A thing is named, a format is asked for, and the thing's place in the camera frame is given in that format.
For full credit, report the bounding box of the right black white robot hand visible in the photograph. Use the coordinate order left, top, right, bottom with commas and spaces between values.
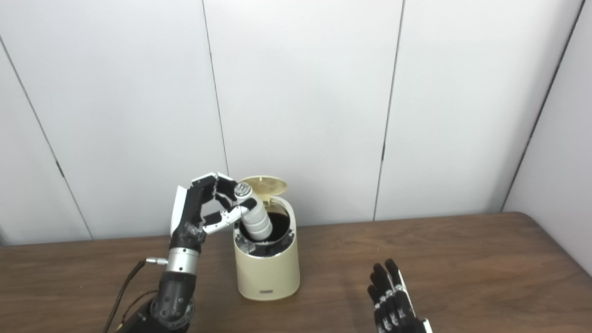
368, 259, 433, 333

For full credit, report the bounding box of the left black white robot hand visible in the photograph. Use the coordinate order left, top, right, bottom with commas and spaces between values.
170, 173, 258, 253

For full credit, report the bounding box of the small white plastic bottle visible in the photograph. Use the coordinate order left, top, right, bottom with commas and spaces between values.
234, 183, 273, 241

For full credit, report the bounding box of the round cream bin lid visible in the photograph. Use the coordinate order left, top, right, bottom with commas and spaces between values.
240, 175, 287, 202

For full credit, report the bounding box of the cream-colored cylindrical bin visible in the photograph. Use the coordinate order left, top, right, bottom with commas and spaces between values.
233, 196, 301, 301

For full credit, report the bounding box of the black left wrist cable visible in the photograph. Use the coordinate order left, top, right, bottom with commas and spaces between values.
103, 258, 168, 333

